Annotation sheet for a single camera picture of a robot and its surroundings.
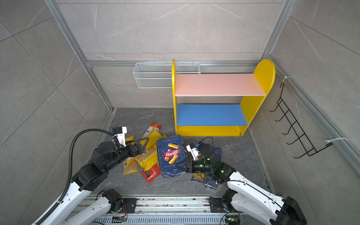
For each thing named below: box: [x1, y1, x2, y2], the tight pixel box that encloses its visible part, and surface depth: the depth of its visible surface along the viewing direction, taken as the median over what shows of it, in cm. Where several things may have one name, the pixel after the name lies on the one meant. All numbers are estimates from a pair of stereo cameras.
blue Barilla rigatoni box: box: [156, 135, 186, 178], surface depth 73 cm
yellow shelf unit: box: [171, 58, 276, 137], surface depth 93 cm
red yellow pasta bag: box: [140, 164, 161, 184], surface depth 84 cm
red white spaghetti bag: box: [141, 121, 163, 139], surface depth 106 cm
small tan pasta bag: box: [122, 156, 139, 176], surface depth 87 cm
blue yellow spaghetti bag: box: [191, 172, 207, 182], surface depth 83 cm
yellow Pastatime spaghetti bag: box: [135, 145, 158, 172], surface depth 87 cm
